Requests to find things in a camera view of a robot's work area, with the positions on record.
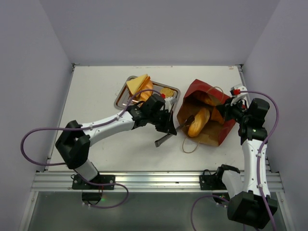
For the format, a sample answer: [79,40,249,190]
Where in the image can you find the fake sandwich wedge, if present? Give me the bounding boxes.
[126,74,150,96]

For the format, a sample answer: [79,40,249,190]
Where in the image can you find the red paper bag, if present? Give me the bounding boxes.
[177,79,235,147]

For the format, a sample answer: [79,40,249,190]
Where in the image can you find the brown seeded bread slice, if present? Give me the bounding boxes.
[160,87,174,98]

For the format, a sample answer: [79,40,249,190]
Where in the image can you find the purple cable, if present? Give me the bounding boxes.
[20,89,154,209]
[191,90,281,231]

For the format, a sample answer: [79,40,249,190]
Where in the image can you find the aluminium mounting rail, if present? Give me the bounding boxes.
[32,170,282,193]

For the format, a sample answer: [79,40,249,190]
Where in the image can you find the golden baguette roll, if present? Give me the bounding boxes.
[188,108,210,137]

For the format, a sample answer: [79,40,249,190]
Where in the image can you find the stainless steel tray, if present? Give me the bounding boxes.
[114,80,180,110]

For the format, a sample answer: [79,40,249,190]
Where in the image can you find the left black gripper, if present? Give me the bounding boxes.
[148,109,177,135]

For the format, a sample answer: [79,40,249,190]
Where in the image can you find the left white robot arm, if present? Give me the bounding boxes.
[55,94,177,189]

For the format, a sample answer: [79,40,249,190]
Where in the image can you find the long glazed bread loaf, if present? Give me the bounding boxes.
[138,80,153,102]

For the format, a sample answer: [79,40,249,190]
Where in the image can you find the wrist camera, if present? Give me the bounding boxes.
[161,94,177,112]
[230,84,247,106]

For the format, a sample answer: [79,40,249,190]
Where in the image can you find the orange bread in bag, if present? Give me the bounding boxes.
[202,92,224,125]

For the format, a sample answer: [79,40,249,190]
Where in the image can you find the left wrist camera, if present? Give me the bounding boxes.
[161,94,177,112]

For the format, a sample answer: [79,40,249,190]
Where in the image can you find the metal tongs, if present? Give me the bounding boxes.
[154,115,196,148]

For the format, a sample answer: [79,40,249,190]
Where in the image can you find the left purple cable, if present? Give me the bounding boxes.
[20,89,154,209]

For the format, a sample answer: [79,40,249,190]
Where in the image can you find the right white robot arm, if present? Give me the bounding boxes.
[214,98,278,229]

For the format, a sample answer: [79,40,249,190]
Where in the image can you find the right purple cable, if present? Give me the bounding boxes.
[191,90,281,231]

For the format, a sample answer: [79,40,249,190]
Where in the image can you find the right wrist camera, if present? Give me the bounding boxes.
[230,84,247,106]

